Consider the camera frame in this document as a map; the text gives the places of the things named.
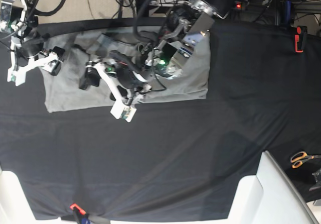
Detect black table cloth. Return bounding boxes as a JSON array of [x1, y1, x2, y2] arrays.
[[1, 22, 320, 221]]

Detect black tool right edge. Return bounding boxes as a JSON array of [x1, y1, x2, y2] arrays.
[[309, 169, 321, 191]]

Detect black metal stand pole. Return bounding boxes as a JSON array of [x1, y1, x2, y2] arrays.
[[135, 0, 152, 18]]

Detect white power strip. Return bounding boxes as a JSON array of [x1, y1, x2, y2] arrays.
[[148, 0, 188, 8]]

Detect orange handled scissors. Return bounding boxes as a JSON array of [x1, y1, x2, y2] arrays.
[[290, 151, 320, 169]]

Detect white chair right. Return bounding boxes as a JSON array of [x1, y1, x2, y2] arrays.
[[227, 151, 318, 223]]

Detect blue clamp handle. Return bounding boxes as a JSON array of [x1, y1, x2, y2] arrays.
[[280, 1, 291, 28]]

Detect white chair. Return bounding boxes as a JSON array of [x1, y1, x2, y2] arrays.
[[227, 151, 318, 223], [1, 169, 35, 223]]

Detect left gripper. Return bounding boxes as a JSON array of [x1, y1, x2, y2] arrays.
[[79, 50, 152, 123]]

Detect red black clamp right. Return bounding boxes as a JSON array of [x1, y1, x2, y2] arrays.
[[294, 26, 308, 53]]

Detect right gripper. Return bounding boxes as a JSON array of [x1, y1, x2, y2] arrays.
[[7, 36, 65, 86]]

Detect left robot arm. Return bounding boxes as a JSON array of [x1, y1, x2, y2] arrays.
[[79, 0, 235, 122]]

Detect white chair left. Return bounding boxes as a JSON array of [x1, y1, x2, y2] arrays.
[[1, 169, 35, 223]]

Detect grey T-shirt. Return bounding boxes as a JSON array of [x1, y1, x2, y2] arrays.
[[42, 27, 211, 113]]

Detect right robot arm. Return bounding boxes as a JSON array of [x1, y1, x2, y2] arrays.
[[1, 0, 66, 86]]

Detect red blue clamp bottom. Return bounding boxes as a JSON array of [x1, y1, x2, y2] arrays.
[[70, 203, 92, 224]]

